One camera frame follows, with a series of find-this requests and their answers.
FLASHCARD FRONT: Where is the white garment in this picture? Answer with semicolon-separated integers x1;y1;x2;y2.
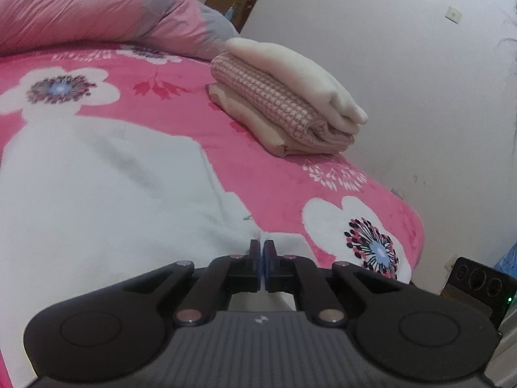
1;116;312;387

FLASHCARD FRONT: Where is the pink floral bed blanket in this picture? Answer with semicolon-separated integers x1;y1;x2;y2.
1;45;423;282

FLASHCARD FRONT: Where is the beige folded cloth bottom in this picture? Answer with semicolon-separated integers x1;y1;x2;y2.
207;83;354;158

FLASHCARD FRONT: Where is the pink checked folded cloth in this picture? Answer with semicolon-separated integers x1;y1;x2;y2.
210;53;355;148

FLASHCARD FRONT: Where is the black device with dials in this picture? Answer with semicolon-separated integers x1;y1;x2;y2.
440;257;516;329

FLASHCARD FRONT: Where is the cream folded fleece cloth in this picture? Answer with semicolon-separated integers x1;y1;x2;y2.
225;38;368;135

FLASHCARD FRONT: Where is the pink grey rolled quilt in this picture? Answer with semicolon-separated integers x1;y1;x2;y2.
1;0;238;60

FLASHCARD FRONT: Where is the wall switch plate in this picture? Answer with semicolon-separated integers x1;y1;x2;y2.
445;6;462;25

